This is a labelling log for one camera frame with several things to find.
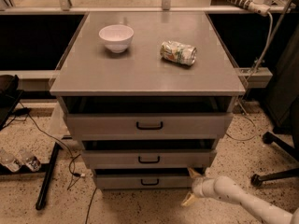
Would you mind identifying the grey middle drawer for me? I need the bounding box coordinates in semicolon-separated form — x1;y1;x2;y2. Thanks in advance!
81;149;216;169

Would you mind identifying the black bag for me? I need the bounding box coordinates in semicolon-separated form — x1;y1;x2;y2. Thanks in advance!
0;75;23;130

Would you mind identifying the white power strip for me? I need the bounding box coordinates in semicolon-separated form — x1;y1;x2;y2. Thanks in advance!
226;0;270;16

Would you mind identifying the crushed soda can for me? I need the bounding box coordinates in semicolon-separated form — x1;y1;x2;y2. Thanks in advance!
160;41;197;66

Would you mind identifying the black metal floor stand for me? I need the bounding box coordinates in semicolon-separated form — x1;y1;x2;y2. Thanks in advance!
0;143;62;211

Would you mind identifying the black floor cable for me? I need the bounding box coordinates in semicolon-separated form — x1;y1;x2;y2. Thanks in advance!
12;100;98;224

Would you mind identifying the grey top drawer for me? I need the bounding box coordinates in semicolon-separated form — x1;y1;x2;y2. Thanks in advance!
64;113;233;141

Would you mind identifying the grey drawer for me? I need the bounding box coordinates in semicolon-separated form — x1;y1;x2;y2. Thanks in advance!
93;174;192;189
81;149;216;169
64;113;233;141

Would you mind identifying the clear water bottle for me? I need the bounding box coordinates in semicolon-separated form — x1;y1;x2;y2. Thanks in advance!
0;149;21;173
20;148;41;172

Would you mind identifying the black office chair base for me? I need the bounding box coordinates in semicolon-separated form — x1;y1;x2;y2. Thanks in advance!
250;103;299;189

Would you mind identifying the right clear water bottle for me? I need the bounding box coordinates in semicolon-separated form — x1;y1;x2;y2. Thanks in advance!
20;148;41;172

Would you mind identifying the grey drawer cabinet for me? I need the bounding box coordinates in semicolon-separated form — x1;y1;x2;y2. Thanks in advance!
50;11;245;178

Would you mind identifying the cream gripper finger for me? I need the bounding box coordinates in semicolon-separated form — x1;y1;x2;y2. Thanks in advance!
181;192;197;207
188;168;202;179

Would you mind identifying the left clear water bottle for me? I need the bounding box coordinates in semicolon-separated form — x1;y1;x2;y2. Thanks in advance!
0;149;21;173

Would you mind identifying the white bowl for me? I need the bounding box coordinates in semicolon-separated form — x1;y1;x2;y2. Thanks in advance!
99;24;135;53

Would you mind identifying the white power cable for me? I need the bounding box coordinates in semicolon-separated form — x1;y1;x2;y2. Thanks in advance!
225;12;274;142

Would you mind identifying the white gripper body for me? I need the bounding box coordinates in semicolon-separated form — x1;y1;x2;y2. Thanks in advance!
192;177;216;198

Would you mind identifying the grey bottom drawer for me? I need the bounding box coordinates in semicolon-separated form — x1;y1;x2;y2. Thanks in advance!
93;174;192;189

